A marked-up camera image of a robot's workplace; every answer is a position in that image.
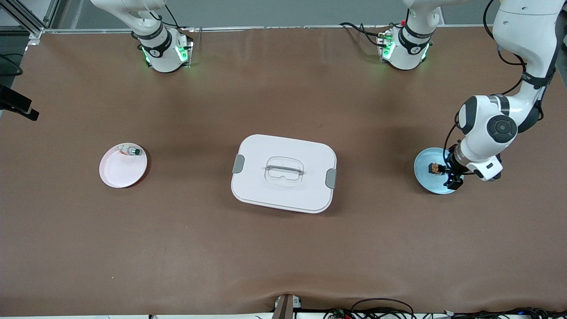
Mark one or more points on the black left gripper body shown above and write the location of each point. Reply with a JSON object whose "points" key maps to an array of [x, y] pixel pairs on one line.
{"points": [[451, 161]]}

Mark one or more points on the orange and black switch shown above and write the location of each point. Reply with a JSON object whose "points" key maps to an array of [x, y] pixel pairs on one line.
{"points": [[435, 169]]}

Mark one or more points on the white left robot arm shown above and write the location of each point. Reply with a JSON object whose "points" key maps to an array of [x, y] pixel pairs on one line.
{"points": [[483, 133]]}

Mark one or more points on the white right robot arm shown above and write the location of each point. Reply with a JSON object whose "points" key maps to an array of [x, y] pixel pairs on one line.
{"points": [[159, 48]]}

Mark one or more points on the grey box latch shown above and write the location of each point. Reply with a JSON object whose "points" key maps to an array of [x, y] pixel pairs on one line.
{"points": [[331, 178], [238, 164]]}

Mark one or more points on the white lidded storage box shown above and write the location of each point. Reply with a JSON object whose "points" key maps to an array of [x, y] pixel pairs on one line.
{"points": [[283, 195]]}

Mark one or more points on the light blue round plate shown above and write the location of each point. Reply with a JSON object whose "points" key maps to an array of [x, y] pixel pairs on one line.
{"points": [[425, 184]]}

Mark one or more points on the pink round plate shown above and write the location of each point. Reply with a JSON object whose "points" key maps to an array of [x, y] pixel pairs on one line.
{"points": [[122, 170]]}

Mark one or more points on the aluminium frame strut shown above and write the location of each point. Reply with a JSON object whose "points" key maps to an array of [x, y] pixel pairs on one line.
{"points": [[34, 31]]}

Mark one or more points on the green and white switch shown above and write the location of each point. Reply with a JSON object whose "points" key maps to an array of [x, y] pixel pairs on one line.
{"points": [[133, 151]]}

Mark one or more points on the metal table edge rail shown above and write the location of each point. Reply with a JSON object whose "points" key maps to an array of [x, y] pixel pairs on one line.
{"points": [[288, 27]]}

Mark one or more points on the brown table edge post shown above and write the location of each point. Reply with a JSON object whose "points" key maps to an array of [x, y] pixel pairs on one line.
{"points": [[283, 308]]}

